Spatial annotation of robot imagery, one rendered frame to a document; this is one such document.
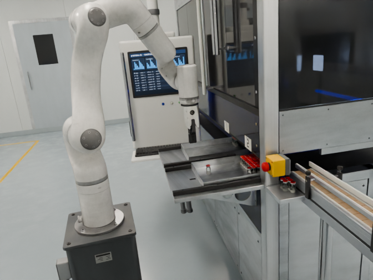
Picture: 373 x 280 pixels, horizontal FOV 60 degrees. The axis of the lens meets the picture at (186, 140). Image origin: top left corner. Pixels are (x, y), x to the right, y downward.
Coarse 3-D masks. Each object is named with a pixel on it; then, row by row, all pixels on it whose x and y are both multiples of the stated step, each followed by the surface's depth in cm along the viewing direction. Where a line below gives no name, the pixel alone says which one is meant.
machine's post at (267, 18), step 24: (264, 0) 118; (264, 24) 121; (264, 48) 123; (264, 72) 126; (264, 96) 128; (264, 120) 131; (264, 144) 135; (264, 192) 142; (264, 216) 146; (264, 240) 150; (264, 264) 154
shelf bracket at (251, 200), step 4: (252, 192) 152; (220, 196) 150; (232, 196) 151; (252, 196) 153; (220, 200) 150; (224, 200) 151; (228, 200) 151; (232, 200) 152; (236, 200) 152; (248, 200) 153; (252, 200) 154; (248, 204) 154; (252, 204) 154; (256, 204) 153
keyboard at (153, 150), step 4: (172, 144) 226; (176, 144) 225; (180, 144) 226; (140, 148) 223; (144, 148) 223; (148, 148) 226; (152, 148) 222; (156, 148) 220; (136, 152) 220; (140, 152) 215; (144, 152) 215; (148, 152) 215; (152, 152) 216; (156, 152) 216; (136, 156) 214; (140, 156) 215
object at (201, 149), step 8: (184, 144) 198; (192, 144) 199; (200, 144) 200; (208, 144) 201; (216, 144) 200; (224, 144) 199; (232, 144) 198; (184, 152) 186; (192, 152) 190; (200, 152) 189; (208, 152) 188; (216, 152) 187; (224, 152) 176; (232, 152) 177; (240, 152) 178; (248, 152) 179
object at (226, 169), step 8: (208, 160) 166; (216, 160) 167; (224, 160) 168; (232, 160) 169; (192, 168) 164; (200, 168) 165; (216, 168) 163; (224, 168) 162; (232, 168) 161; (240, 168) 161; (200, 176) 156; (208, 176) 155; (216, 176) 154; (224, 176) 153; (232, 176) 152; (240, 176) 144; (248, 176) 144; (256, 176) 145; (208, 184) 142
